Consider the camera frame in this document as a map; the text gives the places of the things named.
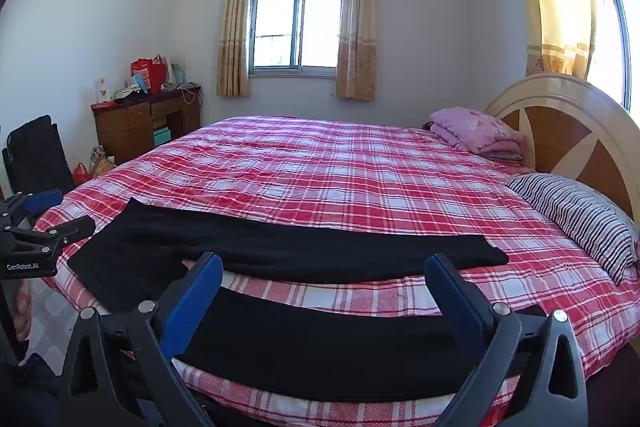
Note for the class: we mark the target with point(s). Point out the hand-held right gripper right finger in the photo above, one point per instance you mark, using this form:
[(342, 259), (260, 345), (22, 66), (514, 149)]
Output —
[(457, 307)]

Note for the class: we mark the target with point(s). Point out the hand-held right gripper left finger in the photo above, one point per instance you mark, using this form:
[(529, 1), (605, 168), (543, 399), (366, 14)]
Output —
[(192, 307)]

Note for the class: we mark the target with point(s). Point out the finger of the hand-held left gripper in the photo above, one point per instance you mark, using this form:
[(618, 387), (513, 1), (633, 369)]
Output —
[(44, 202), (75, 229)]

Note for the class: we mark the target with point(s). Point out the black pants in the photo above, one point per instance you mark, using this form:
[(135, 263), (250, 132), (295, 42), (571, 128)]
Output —
[(300, 252)]

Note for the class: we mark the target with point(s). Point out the person's left forearm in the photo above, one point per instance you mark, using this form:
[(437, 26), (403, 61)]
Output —
[(27, 387)]

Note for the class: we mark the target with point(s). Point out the person's left hand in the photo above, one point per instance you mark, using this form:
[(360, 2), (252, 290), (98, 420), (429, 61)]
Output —
[(22, 312)]

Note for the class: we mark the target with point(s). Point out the red plastic bag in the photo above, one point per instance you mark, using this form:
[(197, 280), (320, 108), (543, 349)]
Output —
[(82, 174)]

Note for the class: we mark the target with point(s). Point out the black suitcase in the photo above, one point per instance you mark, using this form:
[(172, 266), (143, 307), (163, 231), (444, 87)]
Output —
[(35, 152)]

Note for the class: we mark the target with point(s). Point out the patterned shopping bag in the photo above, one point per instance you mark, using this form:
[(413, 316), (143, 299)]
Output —
[(102, 164)]

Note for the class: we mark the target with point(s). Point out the brown wooden desk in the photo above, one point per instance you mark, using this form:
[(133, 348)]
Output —
[(112, 132)]

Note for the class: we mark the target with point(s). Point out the white printed carton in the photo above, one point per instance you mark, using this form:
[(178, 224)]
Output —
[(102, 90)]

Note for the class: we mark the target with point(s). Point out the teal box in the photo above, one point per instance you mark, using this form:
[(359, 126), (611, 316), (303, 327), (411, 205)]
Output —
[(161, 136)]

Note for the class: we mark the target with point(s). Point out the striped pillow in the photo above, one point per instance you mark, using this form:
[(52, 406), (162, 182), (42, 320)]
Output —
[(575, 212)]

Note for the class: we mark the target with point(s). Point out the light blue packet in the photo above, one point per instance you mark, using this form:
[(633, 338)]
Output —
[(141, 84)]

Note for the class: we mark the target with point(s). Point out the red gift bag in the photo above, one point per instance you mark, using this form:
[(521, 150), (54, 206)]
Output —
[(145, 74)]

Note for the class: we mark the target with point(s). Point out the bed with red plaid sheet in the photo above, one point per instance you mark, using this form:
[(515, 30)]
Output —
[(350, 167)]

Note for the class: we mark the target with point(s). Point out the pink folded blanket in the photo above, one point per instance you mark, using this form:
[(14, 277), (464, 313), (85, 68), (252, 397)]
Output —
[(475, 127)]

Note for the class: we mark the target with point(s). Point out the white and green bag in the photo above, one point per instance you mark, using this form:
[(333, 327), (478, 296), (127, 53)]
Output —
[(176, 74)]

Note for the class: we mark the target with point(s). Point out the wooden bed headboard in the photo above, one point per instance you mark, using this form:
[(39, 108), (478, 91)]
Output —
[(555, 132)]

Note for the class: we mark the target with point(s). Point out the beige floral curtain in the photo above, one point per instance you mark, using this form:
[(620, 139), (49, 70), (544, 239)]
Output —
[(356, 32), (235, 32)]

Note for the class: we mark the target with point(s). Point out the sliding window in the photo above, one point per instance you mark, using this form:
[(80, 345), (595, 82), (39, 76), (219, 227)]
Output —
[(280, 32)]

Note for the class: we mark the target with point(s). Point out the large bright window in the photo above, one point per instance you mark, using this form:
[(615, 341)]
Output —
[(617, 32)]

